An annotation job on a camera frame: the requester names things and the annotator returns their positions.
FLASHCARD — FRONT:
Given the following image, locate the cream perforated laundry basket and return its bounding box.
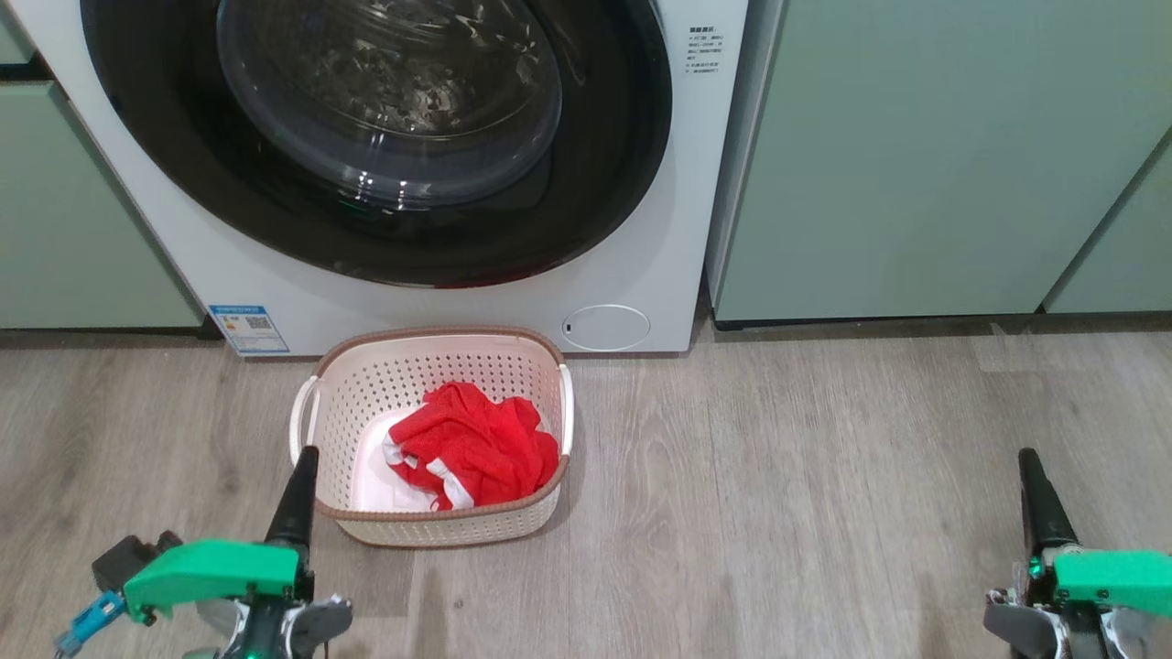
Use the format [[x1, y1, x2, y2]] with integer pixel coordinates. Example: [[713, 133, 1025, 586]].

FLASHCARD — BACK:
[[289, 326, 576, 549]]

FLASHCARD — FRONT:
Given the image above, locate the red garment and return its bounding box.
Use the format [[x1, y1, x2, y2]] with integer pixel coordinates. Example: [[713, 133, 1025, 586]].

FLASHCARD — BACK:
[[383, 382, 561, 513]]

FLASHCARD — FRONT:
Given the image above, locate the dark round washing machine door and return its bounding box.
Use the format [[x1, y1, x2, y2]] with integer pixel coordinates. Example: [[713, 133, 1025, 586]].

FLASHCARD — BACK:
[[81, 0, 675, 290]]

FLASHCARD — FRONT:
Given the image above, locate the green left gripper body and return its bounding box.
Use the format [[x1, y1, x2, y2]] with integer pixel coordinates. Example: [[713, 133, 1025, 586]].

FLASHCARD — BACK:
[[123, 538, 354, 659]]

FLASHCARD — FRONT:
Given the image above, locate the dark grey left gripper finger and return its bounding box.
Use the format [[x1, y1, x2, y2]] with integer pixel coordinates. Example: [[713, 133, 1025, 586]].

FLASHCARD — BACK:
[[265, 446, 320, 552]]

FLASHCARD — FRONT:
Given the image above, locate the blue energy label sticker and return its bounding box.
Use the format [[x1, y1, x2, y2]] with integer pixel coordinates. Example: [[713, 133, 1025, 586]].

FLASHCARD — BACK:
[[209, 305, 291, 357]]

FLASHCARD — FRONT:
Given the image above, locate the oval drain filter cover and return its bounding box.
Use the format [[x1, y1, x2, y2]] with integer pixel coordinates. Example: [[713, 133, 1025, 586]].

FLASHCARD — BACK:
[[561, 304, 652, 353]]

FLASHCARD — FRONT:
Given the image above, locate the pale green cabinet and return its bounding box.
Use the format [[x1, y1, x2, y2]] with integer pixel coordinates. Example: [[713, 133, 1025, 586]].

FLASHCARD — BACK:
[[707, 0, 1172, 324], [0, 81, 205, 331], [1044, 128, 1172, 315]]

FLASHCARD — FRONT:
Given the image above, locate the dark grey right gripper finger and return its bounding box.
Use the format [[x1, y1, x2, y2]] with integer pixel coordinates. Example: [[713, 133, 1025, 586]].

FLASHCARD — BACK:
[[1018, 448, 1080, 559]]

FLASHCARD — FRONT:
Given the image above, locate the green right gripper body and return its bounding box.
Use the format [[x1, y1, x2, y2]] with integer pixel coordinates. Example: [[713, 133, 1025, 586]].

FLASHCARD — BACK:
[[983, 547, 1172, 659]]

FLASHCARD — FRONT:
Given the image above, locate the printed text sticker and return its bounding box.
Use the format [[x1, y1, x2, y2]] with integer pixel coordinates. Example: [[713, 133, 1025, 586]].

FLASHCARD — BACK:
[[687, 25, 725, 89]]

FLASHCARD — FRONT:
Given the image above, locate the white front-loading washing machine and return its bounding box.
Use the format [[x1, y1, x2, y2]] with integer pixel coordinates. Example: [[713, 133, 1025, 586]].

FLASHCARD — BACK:
[[7, 0, 750, 357]]

